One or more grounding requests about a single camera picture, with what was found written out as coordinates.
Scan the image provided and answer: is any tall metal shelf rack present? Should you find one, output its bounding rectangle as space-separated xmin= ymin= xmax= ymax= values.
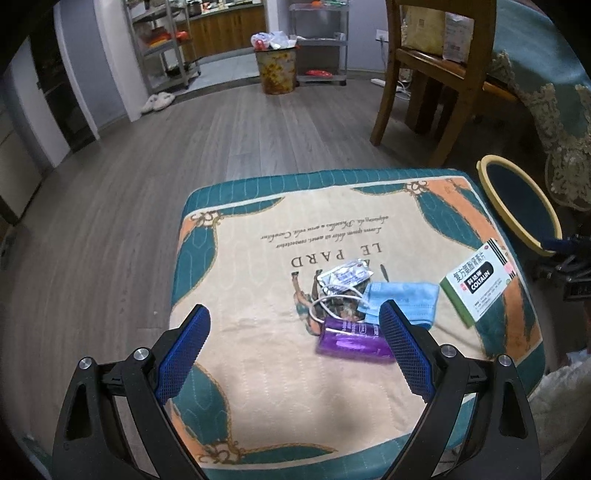
xmin=124 ymin=0 xmax=202 ymax=93

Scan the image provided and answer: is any white green medicine box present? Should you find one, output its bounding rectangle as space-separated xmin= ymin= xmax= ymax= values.
xmin=438 ymin=237 xmax=517 ymax=328

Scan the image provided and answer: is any silver printed sachet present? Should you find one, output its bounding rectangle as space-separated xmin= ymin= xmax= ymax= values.
xmin=316 ymin=259 xmax=374 ymax=296

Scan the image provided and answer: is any tan paper bag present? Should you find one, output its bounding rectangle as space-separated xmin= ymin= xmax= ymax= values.
xmin=401 ymin=4 xmax=446 ymax=56

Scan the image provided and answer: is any teal lace tablecloth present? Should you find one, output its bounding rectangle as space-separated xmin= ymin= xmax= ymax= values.
xmin=485 ymin=0 xmax=591 ymax=213

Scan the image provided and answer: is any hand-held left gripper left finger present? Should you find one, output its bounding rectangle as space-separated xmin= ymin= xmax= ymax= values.
xmin=52 ymin=304 xmax=212 ymax=480

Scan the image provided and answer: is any blue face mask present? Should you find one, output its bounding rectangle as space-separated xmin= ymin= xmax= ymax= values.
xmin=308 ymin=281 xmax=440 ymax=330

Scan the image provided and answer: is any wooden kitchen cabinet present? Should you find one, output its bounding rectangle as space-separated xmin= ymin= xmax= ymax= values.
xmin=187 ymin=4 xmax=267 ymax=61

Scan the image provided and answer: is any purple packet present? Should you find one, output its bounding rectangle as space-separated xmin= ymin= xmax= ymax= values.
xmin=315 ymin=315 xmax=398 ymax=363

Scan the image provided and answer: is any white fabric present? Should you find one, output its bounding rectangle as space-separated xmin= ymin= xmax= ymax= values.
xmin=529 ymin=348 xmax=591 ymax=480

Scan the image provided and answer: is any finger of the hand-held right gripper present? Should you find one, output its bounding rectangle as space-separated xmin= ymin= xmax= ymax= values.
xmin=541 ymin=234 xmax=583 ymax=254
xmin=536 ymin=255 xmax=591 ymax=283

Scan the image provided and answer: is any floral trash bin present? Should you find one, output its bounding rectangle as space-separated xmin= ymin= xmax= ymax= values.
xmin=255 ymin=47 xmax=297 ymax=95

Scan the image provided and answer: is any white cabinet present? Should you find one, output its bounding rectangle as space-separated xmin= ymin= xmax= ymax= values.
xmin=0 ymin=78 xmax=44 ymax=222

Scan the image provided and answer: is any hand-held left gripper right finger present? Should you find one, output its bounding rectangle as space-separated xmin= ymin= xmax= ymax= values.
xmin=378 ymin=299 xmax=542 ymax=480

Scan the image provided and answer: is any white printed bag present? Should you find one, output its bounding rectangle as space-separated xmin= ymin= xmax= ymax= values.
xmin=442 ymin=13 xmax=472 ymax=63

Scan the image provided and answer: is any wooden chair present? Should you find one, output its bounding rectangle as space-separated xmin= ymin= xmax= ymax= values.
xmin=369 ymin=0 xmax=520 ymax=167

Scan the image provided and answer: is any teal bin with yellow rim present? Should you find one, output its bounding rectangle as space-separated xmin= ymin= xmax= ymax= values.
xmin=475 ymin=155 xmax=563 ymax=257

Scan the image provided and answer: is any grey metal shelf rack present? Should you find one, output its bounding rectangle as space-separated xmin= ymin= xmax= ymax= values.
xmin=289 ymin=0 xmax=349 ymax=87

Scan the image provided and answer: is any white bin liner bag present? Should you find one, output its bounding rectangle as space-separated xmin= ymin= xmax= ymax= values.
xmin=250 ymin=31 xmax=299 ymax=52

